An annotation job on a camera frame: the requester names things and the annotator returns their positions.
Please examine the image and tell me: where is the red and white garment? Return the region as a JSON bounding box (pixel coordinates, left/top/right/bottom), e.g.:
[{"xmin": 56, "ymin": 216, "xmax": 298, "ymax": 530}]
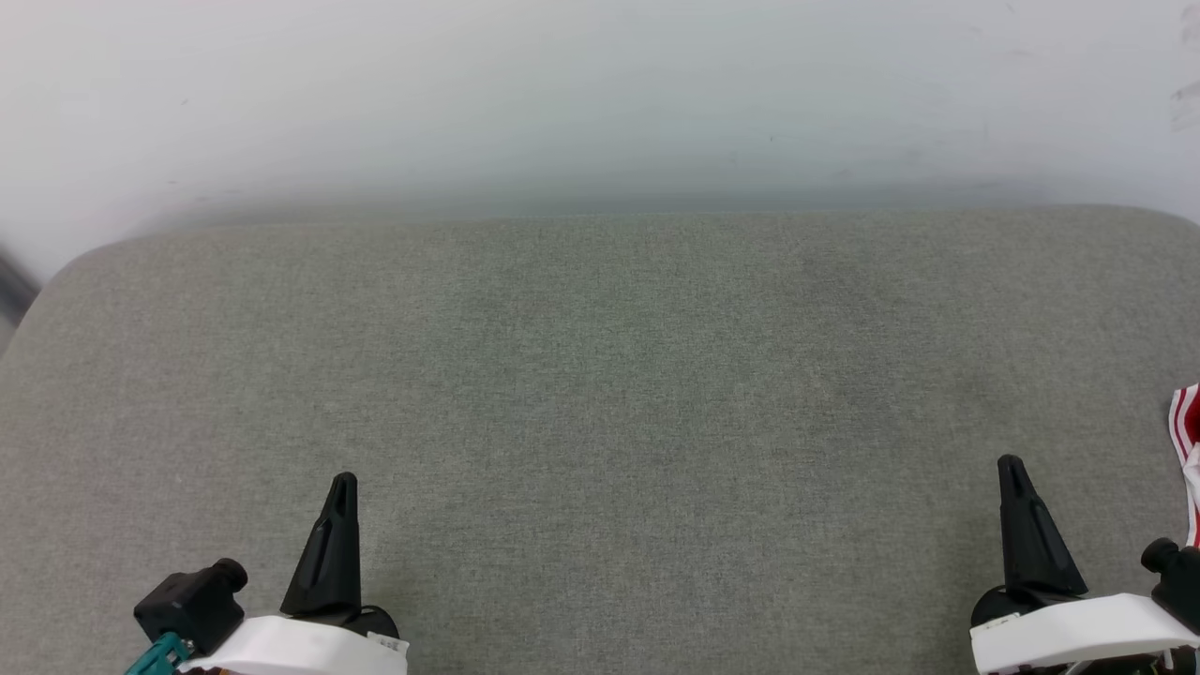
[{"xmin": 1167, "ymin": 382, "xmax": 1200, "ymax": 550}]

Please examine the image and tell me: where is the teal left camera cable connector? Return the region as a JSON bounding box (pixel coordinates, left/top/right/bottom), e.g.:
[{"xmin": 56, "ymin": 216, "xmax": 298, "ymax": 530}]
[{"xmin": 124, "ymin": 633, "xmax": 190, "ymax": 675}]

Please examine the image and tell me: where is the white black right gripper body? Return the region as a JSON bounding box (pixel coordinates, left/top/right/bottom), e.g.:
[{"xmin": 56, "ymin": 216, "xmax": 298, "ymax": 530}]
[{"xmin": 968, "ymin": 585, "xmax": 1200, "ymax": 675}]

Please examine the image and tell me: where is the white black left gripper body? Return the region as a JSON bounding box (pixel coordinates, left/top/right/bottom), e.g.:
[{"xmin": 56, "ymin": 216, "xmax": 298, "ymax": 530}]
[{"xmin": 176, "ymin": 605, "xmax": 412, "ymax": 675}]

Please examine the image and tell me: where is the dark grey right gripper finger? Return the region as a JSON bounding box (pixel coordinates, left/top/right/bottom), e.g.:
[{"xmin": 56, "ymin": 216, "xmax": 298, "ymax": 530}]
[{"xmin": 997, "ymin": 455, "xmax": 1089, "ymax": 604}]

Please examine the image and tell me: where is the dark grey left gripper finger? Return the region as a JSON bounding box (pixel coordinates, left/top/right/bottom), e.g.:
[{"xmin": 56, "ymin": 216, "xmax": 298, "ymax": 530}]
[{"xmin": 279, "ymin": 472, "xmax": 363, "ymax": 620}]

